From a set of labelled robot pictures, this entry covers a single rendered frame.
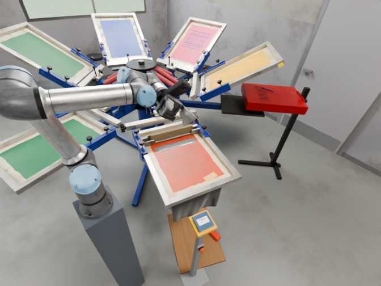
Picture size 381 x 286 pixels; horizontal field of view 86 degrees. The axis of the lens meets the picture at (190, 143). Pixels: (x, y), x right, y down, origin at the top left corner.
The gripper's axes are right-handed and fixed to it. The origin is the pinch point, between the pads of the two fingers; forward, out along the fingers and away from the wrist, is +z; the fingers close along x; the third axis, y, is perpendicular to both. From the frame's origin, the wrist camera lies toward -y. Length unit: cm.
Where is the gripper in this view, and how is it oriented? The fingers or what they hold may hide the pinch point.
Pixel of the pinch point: (187, 116)
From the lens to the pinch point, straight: 73.1
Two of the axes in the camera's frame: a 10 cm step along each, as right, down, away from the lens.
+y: -5.9, 7.6, 2.8
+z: 4.9, 6.1, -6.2
